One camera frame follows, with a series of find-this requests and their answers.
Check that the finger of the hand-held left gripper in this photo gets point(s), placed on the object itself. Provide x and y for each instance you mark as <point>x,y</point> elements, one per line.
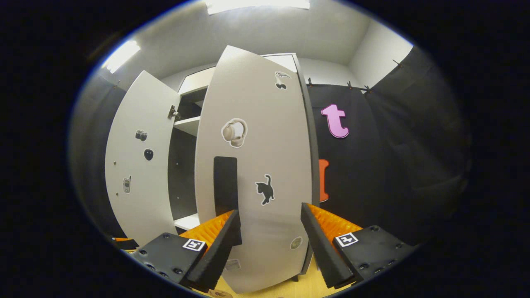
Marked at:
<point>124,243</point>

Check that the round wooden coaster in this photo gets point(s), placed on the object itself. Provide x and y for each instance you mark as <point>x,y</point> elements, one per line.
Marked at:
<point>219,294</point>

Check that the white cabinet door cat sticker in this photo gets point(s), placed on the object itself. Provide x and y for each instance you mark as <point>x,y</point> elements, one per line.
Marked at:
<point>269,157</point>

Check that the white cabinet with shelves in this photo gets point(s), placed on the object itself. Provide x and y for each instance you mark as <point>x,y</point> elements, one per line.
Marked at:
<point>182,174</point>

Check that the white cabinet door camera sticker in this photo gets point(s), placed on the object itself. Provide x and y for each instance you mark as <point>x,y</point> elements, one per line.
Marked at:
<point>136,207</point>

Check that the long ceiling light panel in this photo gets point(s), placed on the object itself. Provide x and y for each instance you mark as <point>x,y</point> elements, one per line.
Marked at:
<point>121,56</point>
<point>256,5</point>

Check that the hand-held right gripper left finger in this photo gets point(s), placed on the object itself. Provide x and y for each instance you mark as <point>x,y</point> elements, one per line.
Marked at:
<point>217,252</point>

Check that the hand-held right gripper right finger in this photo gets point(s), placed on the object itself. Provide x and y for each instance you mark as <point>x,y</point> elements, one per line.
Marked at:
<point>325,252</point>

